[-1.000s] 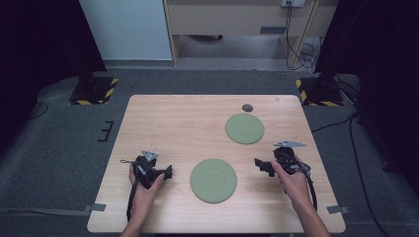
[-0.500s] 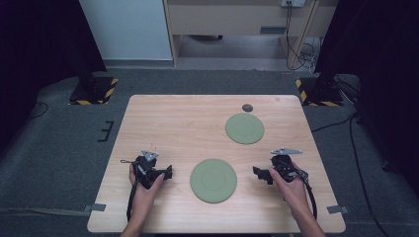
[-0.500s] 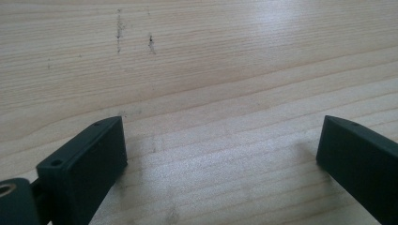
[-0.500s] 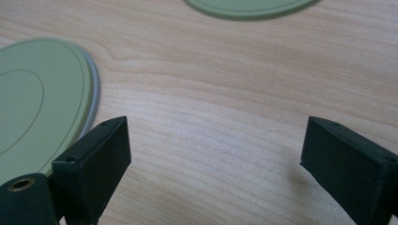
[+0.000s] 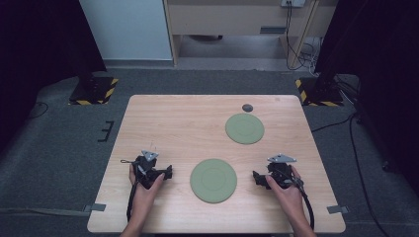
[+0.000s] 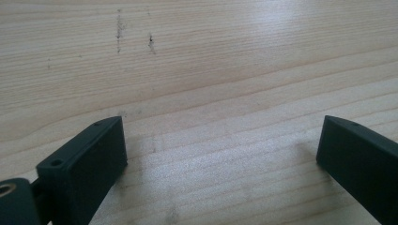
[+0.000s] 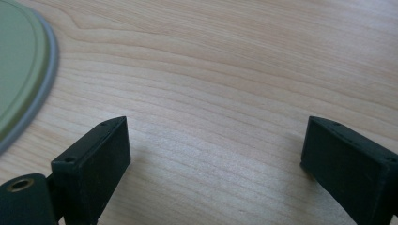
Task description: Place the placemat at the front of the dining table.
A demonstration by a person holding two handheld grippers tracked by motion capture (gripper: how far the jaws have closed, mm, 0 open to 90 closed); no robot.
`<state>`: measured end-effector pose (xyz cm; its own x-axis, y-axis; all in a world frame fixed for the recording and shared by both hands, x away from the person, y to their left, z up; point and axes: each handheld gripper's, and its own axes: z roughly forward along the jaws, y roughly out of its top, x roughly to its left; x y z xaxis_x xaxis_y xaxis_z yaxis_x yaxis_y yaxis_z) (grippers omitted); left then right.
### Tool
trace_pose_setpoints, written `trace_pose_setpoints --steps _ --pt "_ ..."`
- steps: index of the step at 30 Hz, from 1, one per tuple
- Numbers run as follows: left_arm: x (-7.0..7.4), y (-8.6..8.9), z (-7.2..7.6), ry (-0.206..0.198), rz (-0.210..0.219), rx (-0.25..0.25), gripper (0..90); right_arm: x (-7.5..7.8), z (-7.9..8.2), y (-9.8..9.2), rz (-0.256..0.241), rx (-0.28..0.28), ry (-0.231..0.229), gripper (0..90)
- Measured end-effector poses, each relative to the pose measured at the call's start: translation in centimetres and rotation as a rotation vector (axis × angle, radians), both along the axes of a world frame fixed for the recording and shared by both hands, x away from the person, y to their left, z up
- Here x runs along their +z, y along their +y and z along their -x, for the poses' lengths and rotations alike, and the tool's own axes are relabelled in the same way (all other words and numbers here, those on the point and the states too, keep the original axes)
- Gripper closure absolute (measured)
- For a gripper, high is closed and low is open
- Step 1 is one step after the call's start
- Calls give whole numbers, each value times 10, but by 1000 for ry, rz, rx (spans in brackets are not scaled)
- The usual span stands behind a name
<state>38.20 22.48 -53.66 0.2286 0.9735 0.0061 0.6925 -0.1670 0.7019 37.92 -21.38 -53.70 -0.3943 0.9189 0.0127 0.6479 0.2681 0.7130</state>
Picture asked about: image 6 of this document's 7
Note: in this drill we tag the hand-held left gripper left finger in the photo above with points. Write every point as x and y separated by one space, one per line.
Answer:
84 172

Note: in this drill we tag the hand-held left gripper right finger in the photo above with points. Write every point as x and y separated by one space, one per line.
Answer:
359 165

